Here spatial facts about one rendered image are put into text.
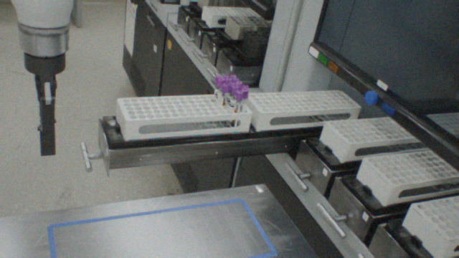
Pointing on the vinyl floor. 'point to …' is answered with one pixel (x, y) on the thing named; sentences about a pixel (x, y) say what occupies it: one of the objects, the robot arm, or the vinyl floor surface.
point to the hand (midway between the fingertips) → (47, 140)
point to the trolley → (161, 228)
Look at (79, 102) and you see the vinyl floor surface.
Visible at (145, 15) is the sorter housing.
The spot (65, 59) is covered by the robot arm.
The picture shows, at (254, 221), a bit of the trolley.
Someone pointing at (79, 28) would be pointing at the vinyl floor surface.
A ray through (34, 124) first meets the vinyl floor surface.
